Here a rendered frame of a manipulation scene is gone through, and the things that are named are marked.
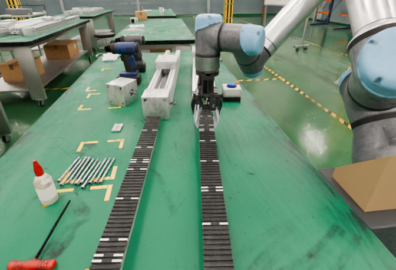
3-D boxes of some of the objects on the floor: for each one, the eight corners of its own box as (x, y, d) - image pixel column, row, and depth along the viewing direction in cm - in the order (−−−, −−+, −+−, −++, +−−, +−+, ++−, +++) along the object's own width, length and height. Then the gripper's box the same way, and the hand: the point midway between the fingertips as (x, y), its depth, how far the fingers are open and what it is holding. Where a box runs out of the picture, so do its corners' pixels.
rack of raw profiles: (309, 25, 1060) (321, -34, 956) (327, 24, 1071) (342, -34, 967) (364, 36, 772) (390, -46, 668) (389, 35, 783) (418, -46, 679)
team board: (254, 42, 680) (262, -40, 588) (267, 40, 701) (277, -39, 609) (295, 52, 563) (314, -49, 471) (309, 49, 583) (330, -47, 491)
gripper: (187, 74, 68) (188, 138, 78) (229, 74, 68) (225, 137, 78) (187, 66, 75) (188, 125, 85) (225, 66, 75) (222, 125, 85)
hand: (205, 124), depth 84 cm, fingers closed on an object, 5 cm apart
